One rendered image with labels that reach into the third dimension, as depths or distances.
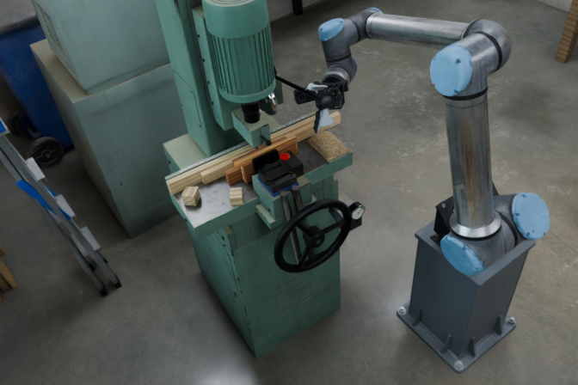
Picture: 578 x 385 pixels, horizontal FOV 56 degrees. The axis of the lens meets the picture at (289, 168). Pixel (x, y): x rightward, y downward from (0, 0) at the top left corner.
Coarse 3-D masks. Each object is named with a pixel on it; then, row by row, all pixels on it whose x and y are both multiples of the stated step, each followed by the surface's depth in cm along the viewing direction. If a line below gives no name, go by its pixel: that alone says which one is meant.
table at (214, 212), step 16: (304, 144) 192; (304, 160) 186; (320, 160) 186; (336, 160) 186; (352, 160) 191; (224, 176) 183; (320, 176) 186; (176, 192) 179; (208, 192) 178; (224, 192) 178; (176, 208) 182; (192, 208) 174; (208, 208) 173; (224, 208) 173; (240, 208) 174; (256, 208) 176; (192, 224) 169; (208, 224) 170; (224, 224) 174; (272, 224) 171
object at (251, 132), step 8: (232, 112) 182; (240, 112) 181; (240, 120) 178; (264, 120) 177; (240, 128) 181; (248, 128) 175; (256, 128) 174; (264, 128) 176; (248, 136) 177; (256, 136) 176; (264, 136) 178; (256, 144) 178
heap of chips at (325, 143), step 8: (312, 136) 192; (320, 136) 190; (328, 136) 189; (312, 144) 191; (320, 144) 188; (328, 144) 186; (336, 144) 187; (320, 152) 188; (328, 152) 186; (336, 152) 186; (344, 152) 187; (328, 160) 185
